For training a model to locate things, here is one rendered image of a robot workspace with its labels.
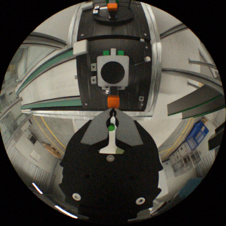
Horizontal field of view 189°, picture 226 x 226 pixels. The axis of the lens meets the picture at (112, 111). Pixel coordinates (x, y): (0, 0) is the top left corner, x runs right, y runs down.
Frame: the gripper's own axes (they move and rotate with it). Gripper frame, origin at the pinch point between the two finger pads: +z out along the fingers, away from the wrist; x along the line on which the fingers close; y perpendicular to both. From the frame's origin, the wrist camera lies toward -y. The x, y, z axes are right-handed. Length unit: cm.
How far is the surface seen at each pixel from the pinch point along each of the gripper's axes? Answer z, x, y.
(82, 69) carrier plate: 10.3, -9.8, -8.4
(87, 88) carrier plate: 10.3, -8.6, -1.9
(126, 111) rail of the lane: 11.3, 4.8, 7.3
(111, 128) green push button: 10.1, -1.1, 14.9
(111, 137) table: 21.5, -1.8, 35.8
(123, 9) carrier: 8.2, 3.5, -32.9
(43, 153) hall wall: 43, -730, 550
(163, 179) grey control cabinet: -42, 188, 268
